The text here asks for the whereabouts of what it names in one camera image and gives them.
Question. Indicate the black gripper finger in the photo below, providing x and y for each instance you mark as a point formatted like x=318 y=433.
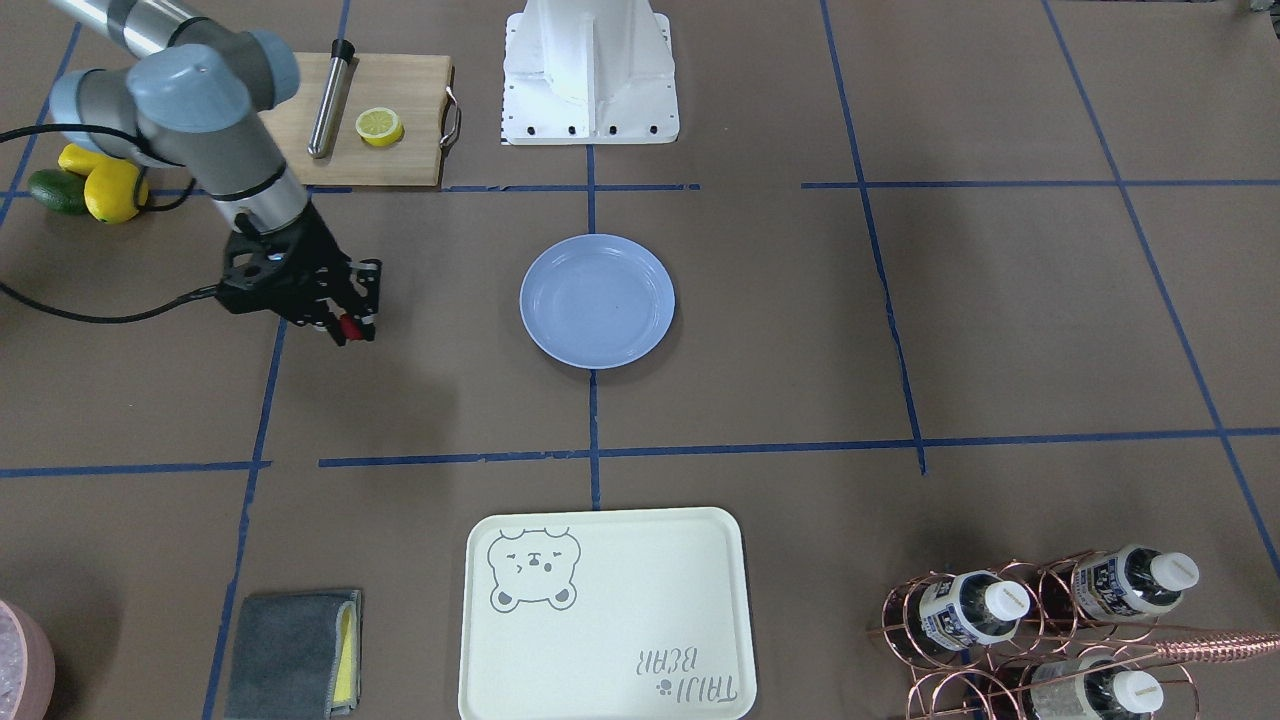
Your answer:
x=331 y=326

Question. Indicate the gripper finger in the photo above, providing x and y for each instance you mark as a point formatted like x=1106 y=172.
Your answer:
x=368 y=322

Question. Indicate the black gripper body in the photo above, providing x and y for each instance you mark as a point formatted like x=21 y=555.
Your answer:
x=318 y=256

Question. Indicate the red strawberry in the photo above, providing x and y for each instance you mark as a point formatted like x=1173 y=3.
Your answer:
x=351 y=328

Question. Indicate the blue plate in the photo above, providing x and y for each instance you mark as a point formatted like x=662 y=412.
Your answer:
x=597 y=301

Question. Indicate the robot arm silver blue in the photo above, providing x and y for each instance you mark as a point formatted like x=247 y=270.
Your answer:
x=193 y=99

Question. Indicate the half lemon slice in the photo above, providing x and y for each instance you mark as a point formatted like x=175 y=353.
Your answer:
x=379 y=127

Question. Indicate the yellow lemon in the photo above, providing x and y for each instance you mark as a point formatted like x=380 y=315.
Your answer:
x=114 y=191
x=76 y=160

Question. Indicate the wooden cutting board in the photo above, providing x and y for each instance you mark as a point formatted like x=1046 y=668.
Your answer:
x=418 y=87

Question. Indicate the green lime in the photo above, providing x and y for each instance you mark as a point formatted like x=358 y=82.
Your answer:
x=59 y=190

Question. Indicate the grey folded cloth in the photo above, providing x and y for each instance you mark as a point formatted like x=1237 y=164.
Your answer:
x=297 y=656

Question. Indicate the cream bear tray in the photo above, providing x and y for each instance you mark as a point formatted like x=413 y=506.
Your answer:
x=624 y=614

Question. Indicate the pink bowl with ice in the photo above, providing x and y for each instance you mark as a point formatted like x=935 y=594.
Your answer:
x=27 y=666

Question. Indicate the tea bottle front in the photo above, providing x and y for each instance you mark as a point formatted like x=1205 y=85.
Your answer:
x=955 y=614

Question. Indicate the tea bottle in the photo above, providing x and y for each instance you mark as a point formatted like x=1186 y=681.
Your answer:
x=955 y=614
x=1090 y=688
x=1135 y=582

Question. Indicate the tea bottle middle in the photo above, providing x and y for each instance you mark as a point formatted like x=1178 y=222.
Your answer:
x=1135 y=582

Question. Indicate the tea bottle back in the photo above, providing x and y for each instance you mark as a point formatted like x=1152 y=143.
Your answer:
x=1090 y=688

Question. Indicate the steel knife handle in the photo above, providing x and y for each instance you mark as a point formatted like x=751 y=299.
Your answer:
x=340 y=72

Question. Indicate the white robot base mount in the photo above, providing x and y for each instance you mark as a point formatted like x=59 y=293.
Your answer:
x=588 y=73

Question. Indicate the copper wire bottle rack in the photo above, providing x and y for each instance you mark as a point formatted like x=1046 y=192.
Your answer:
x=990 y=681

